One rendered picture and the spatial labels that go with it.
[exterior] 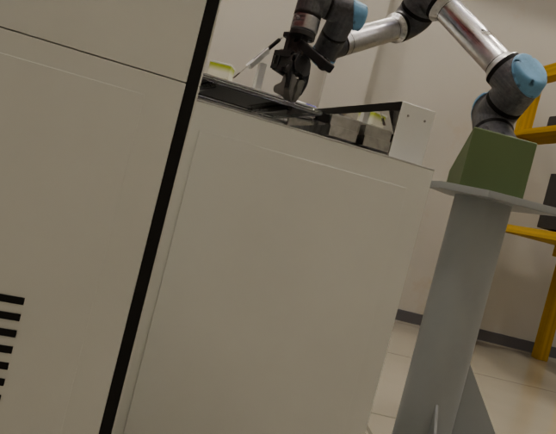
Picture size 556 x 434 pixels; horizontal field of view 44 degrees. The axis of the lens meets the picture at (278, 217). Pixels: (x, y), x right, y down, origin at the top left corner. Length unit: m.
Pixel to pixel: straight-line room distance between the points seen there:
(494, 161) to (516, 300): 3.52
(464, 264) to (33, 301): 1.18
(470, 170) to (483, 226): 0.16
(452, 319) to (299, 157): 0.72
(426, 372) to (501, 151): 0.65
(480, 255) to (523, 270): 3.48
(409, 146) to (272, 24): 3.45
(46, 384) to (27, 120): 0.45
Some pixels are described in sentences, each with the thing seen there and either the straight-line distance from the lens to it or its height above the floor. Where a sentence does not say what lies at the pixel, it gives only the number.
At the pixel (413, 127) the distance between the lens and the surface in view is 1.69.
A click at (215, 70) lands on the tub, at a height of 1.00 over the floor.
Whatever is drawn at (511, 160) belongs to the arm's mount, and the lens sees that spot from 2.00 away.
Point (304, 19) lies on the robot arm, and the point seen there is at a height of 1.14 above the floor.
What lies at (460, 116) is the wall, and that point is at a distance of 5.22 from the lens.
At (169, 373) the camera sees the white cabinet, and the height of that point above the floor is 0.25.
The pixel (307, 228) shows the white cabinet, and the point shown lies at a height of 0.61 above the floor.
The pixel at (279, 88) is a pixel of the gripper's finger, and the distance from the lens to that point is 1.87.
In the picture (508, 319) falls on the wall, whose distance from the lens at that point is 5.44.
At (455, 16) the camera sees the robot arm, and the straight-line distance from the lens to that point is 2.17.
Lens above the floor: 0.67
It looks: 2 degrees down
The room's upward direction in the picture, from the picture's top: 14 degrees clockwise
